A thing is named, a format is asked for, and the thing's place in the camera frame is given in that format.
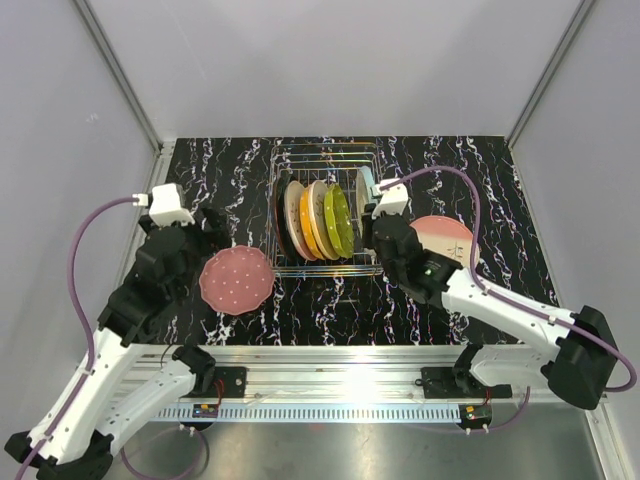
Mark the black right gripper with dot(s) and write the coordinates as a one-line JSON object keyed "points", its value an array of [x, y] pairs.
{"points": [[368, 212]]}

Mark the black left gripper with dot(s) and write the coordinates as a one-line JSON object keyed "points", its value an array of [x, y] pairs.
{"points": [[216, 240]]}

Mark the cream pink branch plate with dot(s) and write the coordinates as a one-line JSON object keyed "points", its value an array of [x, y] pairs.
{"points": [[447, 237]]}

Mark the pink scalloped bottom plate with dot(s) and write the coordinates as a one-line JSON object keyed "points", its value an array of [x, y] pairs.
{"points": [[236, 280]]}

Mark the dark brown round plate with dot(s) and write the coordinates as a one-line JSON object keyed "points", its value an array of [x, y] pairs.
{"points": [[283, 238]]}

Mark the cream pink floral plate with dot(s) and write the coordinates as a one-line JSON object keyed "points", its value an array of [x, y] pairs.
{"points": [[292, 196]]}

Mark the orange dotted scalloped plate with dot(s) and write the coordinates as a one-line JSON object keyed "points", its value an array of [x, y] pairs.
{"points": [[305, 219]]}

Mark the green dotted scalloped plate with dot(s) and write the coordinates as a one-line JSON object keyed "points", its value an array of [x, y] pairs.
{"points": [[338, 221]]}

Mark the cream orange floral plate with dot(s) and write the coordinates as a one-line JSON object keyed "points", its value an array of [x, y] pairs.
{"points": [[316, 193]]}

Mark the cream beige floral plate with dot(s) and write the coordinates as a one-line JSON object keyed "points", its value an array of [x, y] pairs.
{"points": [[364, 182]]}

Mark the metal wire dish rack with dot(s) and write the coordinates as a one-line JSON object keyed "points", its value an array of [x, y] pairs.
{"points": [[332, 163]]}

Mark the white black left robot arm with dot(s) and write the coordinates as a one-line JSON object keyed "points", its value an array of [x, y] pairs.
{"points": [[81, 434]]}

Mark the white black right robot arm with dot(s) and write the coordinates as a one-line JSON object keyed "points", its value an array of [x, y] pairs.
{"points": [[573, 354]]}

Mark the right green circuit board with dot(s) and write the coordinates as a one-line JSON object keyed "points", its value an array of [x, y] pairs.
{"points": [[476, 416]]}

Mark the green circuit board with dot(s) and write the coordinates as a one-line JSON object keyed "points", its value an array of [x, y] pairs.
{"points": [[205, 411], [476, 416]]}

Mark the left green circuit board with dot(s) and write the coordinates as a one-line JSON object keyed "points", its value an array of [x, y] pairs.
{"points": [[205, 411]]}

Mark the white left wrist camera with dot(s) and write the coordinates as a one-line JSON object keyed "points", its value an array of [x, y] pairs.
{"points": [[165, 205]]}

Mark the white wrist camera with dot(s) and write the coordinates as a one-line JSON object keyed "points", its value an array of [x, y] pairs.
{"points": [[391, 197], [165, 205]]}

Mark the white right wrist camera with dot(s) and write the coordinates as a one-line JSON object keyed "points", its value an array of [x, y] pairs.
{"points": [[391, 197]]}

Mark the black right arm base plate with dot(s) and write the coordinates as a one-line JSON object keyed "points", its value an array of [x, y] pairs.
{"points": [[440, 382]]}

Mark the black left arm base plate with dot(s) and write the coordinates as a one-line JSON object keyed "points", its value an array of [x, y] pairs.
{"points": [[230, 381]]}

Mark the aluminium mounting rail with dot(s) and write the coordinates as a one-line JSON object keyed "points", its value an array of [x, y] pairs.
{"points": [[371, 374]]}

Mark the white slotted cable duct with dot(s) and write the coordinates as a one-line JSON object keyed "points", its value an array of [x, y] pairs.
{"points": [[429, 413]]}

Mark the left aluminium frame post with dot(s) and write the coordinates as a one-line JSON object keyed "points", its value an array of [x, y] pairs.
{"points": [[107, 52]]}

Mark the aluminium frame post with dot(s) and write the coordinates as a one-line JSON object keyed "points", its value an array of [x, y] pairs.
{"points": [[561, 50], [107, 52]]}

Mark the right aluminium frame post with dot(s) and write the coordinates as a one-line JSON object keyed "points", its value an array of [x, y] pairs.
{"points": [[561, 50]]}

